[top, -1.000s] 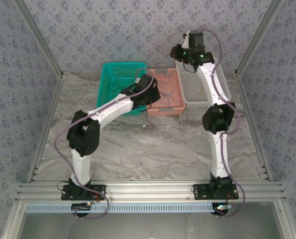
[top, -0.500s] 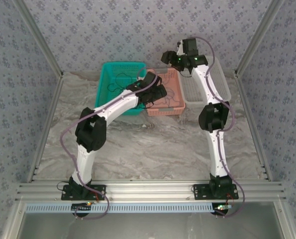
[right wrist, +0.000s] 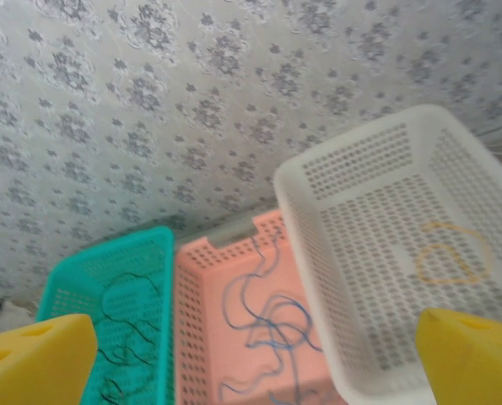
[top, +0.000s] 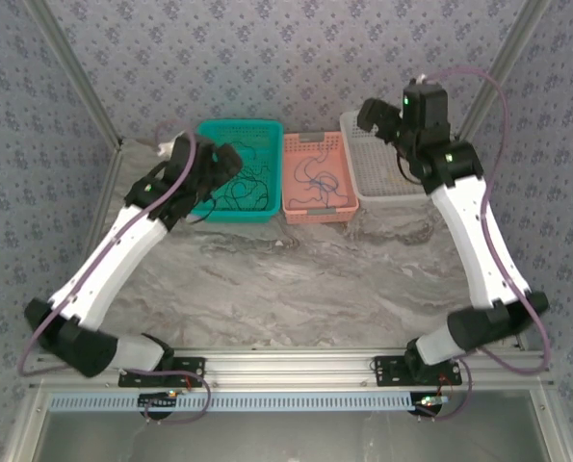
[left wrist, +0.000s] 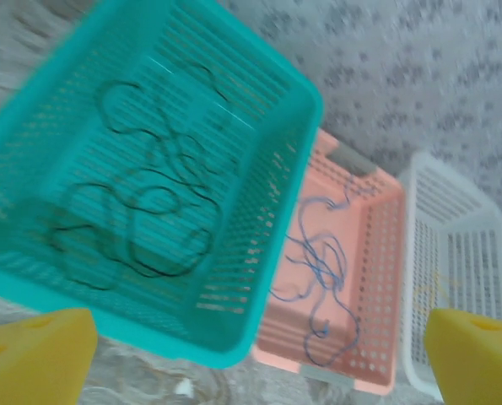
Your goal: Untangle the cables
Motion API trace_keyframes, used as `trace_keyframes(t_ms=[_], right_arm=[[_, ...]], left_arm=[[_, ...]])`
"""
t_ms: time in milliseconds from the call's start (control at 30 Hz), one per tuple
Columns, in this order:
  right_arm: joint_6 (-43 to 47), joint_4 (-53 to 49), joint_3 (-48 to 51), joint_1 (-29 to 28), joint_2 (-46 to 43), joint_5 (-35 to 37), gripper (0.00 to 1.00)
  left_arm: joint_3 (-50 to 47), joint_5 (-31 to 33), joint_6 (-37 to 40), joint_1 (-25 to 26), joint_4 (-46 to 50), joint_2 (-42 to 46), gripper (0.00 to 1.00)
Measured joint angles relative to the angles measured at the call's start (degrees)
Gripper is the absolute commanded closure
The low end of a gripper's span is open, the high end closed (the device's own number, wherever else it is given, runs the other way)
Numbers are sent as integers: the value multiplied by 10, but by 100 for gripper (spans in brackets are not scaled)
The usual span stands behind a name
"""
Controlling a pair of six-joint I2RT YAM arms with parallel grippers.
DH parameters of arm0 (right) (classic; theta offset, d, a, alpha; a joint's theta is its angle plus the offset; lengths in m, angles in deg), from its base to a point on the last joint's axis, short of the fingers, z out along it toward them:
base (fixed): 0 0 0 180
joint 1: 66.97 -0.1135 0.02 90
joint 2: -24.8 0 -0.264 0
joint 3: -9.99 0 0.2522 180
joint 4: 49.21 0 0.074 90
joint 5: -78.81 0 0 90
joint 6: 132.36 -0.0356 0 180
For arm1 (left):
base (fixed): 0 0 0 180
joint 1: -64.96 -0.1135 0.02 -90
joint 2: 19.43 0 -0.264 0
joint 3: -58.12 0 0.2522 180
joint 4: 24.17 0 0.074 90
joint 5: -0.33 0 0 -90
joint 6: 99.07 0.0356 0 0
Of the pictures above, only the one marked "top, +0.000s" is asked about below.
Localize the yellow thin cable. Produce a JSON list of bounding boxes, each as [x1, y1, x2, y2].
[[385, 166, 413, 188]]

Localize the black thin cable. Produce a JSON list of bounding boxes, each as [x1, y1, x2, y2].
[[221, 177, 273, 214], [237, 138, 273, 183]]

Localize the blue thin cable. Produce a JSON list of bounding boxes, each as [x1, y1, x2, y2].
[[289, 152, 328, 206], [307, 170, 351, 209]]

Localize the white perforated plastic basket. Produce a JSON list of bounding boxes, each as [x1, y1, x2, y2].
[[338, 109, 436, 204]]

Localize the pink perforated plastic basket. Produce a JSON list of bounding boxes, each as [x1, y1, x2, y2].
[[282, 130, 360, 226]]

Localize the teal perforated plastic basket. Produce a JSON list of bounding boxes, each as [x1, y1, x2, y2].
[[189, 118, 286, 225]]

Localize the small controller board with LED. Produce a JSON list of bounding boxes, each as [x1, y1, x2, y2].
[[138, 390, 181, 411], [413, 392, 452, 416]]

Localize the grey metal sheet panel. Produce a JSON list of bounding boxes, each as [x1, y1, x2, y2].
[[4, 388, 564, 462]]

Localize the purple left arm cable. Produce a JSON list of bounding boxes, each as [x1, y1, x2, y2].
[[16, 119, 213, 427]]

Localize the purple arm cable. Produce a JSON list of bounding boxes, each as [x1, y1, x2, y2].
[[416, 66, 555, 423], [16, 119, 213, 427]]

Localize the aluminium frame post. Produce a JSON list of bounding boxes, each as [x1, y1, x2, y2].
[[25, 0, 124, 151], [453, 0, 555, 145]]

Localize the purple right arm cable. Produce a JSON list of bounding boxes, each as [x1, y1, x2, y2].
[[416, 66, 555, 423]]

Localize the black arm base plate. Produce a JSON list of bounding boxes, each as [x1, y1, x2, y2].
[[117, 355, 206, 388], [373, 354, 463, 388]]

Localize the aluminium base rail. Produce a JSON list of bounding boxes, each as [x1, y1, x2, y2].
[[31, 346, 555, 390]]

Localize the slotted pale cable duct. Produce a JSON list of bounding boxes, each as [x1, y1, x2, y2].
[[48, 390, 444, 413]]

